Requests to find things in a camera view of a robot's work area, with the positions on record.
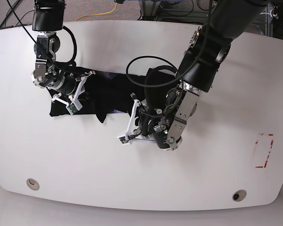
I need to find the aluminium frame stand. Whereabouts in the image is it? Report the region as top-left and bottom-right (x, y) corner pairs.
(138, 0), (161, 21)

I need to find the yellow cable on floor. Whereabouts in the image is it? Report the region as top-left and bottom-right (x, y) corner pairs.
(75, 2), (120, 22)

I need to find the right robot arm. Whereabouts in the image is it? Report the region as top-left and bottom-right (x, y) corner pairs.
(32, 0), (95, 114)

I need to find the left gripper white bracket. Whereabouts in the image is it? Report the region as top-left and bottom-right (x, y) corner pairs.
(125, 93), (156, 144)

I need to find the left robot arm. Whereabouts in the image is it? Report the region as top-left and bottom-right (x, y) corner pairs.
(135, 0), (268, 150)

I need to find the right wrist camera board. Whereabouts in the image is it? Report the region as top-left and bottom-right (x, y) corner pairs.
(66, 102), (83, 115)

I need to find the right table cable grommet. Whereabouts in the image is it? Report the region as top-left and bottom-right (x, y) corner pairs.
(232, 190), (247, 202)

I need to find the red tape rectangle marking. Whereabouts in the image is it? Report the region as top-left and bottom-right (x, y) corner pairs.
(252, 133), (275, 169)

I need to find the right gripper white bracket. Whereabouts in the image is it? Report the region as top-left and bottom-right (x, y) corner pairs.
(50, 70), (96, 108)

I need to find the black t-shirt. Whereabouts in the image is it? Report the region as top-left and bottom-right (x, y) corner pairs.
(46, 65), (180, 124)

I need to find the left table cable grommet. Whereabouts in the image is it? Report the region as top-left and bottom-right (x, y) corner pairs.
(26, 178), (40, 191)

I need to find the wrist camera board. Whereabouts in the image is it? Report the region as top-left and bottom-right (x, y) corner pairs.
(117, 135), (132, 146)
(66, 102), (83, 115)

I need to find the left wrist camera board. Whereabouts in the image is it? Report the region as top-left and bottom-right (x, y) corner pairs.
(117, 135), (132, 146)

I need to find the table cable grommet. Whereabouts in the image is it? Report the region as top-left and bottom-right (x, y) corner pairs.
(232, 190), (247, 202)
(26, 178), (40, 191)

